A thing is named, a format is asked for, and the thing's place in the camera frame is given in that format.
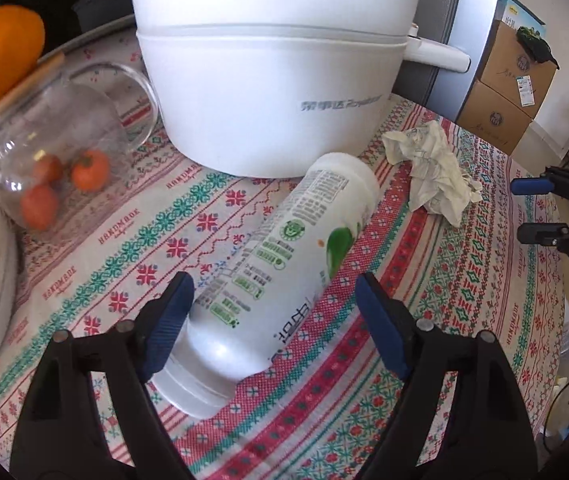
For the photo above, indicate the grey refrigerator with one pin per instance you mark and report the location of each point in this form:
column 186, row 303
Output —
column 469, row 10

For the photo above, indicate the white plastic bottle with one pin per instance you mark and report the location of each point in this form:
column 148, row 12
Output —
column 274, row 270

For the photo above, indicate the blue printed box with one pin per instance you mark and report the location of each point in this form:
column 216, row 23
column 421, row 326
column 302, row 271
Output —
column 516, row 10

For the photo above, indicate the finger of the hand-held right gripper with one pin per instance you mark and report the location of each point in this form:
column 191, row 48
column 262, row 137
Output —
column 539, row 183
column 544, row 234

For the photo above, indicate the large cardboard box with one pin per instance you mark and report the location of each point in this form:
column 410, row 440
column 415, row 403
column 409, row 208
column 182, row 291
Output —
column 494, row 120
column 506, row 65

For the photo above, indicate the glass teapot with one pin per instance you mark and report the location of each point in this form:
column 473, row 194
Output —
column 64, row 125

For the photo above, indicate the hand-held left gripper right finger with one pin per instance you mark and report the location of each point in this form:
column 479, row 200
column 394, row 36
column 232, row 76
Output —
column 379, row 320

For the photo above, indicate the orange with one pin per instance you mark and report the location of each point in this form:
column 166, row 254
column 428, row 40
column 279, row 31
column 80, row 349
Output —
column 2, row 55

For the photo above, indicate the crumpled paper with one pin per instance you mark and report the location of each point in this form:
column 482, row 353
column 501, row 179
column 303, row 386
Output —
column 434, row 175

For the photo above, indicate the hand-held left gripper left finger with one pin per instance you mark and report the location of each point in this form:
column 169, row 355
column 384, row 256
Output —
column 172, row 320

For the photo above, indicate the patterned tablecloth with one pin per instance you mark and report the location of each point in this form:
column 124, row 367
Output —
column 114, row 270

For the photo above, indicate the small tomato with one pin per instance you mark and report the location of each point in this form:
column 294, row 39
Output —
column 48, row 169
column 39, row 207
column 90, row 170

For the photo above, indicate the white electric pot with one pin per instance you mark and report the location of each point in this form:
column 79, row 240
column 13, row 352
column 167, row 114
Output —
column 264, row 60

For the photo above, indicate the dark cloth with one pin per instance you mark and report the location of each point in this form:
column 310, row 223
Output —
column 536, row 45

